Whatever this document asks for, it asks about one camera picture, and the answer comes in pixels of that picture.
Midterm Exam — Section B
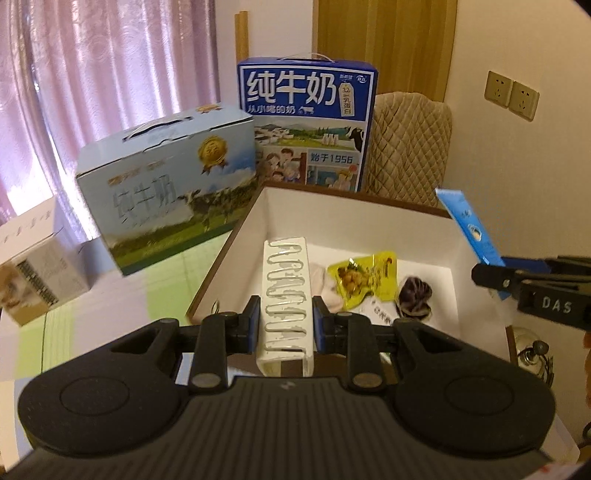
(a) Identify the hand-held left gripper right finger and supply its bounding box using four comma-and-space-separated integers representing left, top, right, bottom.
313, 298, 462, 392

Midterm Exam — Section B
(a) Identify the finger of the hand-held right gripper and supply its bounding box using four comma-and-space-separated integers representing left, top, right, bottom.
502, 255, 591, 278
471, 263, 561, 292

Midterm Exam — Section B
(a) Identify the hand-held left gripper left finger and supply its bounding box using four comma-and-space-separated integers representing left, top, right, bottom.
111, 295, 262, 395

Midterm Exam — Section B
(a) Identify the white packet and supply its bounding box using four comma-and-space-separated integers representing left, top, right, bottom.
310, 263, 347, 315

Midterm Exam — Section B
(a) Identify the blue snack packet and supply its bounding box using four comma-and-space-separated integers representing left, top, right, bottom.
435, 188, 509, 301

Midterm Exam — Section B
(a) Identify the long white medicine box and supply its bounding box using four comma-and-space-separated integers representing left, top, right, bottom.
355, 298, 402, 326

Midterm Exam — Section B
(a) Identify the yellow snack packet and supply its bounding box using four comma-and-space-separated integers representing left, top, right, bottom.
327, 250, 399, 301

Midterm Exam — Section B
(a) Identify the white cardboard box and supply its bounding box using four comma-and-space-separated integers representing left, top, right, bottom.
185, 181, 515, 365

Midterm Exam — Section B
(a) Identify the clear glass object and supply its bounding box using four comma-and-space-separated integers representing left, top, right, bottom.
512, 325, 557, 384

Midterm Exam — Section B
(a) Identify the dark wrapped snack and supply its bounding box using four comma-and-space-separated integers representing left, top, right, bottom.
394, 275, 435, 319

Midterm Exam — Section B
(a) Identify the light blue milk carton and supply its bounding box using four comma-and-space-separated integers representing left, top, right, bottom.
75, 104, 259, 277

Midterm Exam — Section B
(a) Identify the beige quilted chair cover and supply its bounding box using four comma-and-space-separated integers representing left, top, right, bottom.
367, 91, 453, 208

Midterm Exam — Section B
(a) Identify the white beige product box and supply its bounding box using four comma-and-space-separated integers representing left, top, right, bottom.
0, 196, 90, 328

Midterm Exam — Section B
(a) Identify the dark blue milk carton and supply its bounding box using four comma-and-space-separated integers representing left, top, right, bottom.
237, 55, 380, 193

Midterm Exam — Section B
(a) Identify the wooden door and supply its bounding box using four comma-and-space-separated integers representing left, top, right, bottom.
318, 0, 458, 102

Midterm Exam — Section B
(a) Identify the wooden pole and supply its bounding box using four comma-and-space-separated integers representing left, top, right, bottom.
233, 11, 250, 112

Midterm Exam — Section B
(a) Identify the pink curtain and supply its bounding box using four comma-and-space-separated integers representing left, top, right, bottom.
0, 0, 222, 217

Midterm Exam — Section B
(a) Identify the wall socket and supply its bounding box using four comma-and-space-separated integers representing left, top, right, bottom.
508, 80, 540, 121
484, 70, 513, 108

